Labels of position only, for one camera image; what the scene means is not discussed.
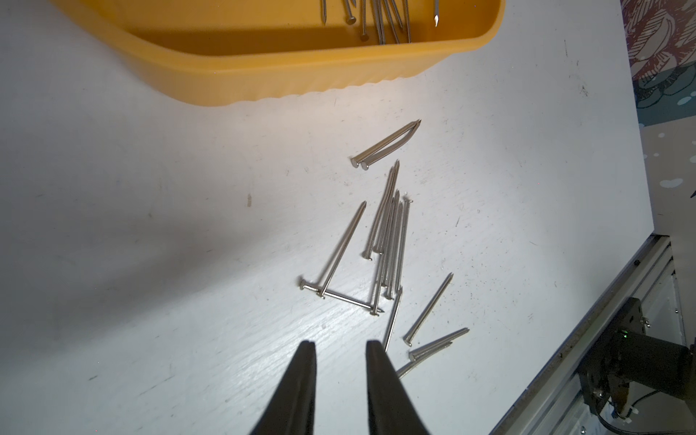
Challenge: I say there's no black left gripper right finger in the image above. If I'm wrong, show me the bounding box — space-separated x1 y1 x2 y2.
365 341 429 435

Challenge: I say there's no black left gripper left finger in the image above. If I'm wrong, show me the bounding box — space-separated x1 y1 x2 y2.
251 341 317 435

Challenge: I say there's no steel nail long diagonal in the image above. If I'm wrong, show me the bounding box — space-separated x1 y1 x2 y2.
402 273 454 346

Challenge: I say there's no steel nail pile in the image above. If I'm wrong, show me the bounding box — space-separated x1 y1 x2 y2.
297 119 422 352

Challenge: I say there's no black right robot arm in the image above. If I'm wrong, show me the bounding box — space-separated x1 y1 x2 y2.
577 297 695 415

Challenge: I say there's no yellow plastic storage box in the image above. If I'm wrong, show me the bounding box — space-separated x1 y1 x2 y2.
57 1 505 106

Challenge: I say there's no steel nail bottom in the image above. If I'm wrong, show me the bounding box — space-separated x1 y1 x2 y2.
396 327 471 378

